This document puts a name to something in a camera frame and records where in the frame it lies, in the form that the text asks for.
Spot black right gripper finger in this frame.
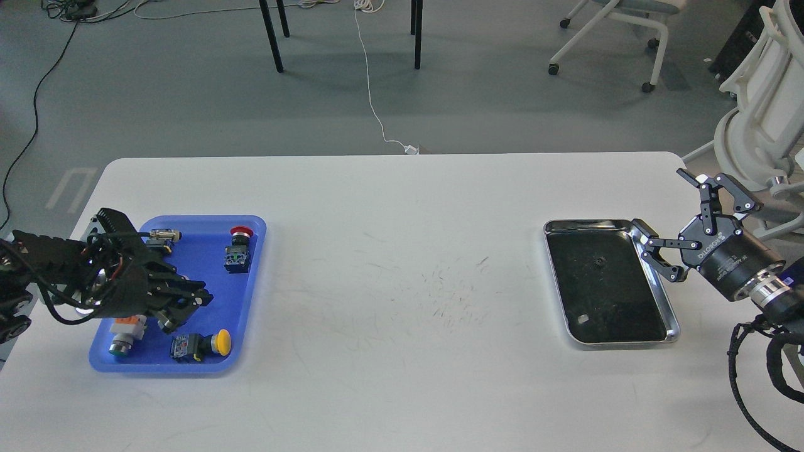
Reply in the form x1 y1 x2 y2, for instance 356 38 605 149
632 218 701 283
676 167 763 234

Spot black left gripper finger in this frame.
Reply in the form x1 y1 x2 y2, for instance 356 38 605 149
153 297 203 333
148 263 214 308

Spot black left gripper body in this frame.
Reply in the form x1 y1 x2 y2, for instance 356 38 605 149
94 251 165 318

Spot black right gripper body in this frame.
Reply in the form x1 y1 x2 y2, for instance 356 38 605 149
686 215 786 301

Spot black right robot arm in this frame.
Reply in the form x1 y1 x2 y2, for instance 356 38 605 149
634 167 803 451

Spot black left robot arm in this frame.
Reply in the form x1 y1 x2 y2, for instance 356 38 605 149
1 208 213 343

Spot green push button orange base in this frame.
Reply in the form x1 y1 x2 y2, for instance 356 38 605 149
108 315 148 357

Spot blue plastic tray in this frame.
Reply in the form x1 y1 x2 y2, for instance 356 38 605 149
89 215 268 375

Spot silver metal connector plug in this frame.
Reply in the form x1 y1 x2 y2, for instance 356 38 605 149
146 229 182 248

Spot white office chair right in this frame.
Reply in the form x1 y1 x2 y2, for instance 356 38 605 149
683 1 803 243

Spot silver metal tray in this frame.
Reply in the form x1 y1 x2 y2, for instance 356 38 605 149
543 218 680 349

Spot red emergency stop button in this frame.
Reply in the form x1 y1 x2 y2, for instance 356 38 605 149
224 225 254 274

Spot white rolling chair base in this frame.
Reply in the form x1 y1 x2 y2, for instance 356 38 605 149
548 0 682 93

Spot black table legs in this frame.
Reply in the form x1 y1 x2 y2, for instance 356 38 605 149
258 0 423 73

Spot yellow push button switch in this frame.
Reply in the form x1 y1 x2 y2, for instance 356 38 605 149
168 329 232 362

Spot black floor cable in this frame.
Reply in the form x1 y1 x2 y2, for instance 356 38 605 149
0 0 101 232

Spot white cable with plug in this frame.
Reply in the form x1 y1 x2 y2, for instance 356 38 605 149
353 0 420 155

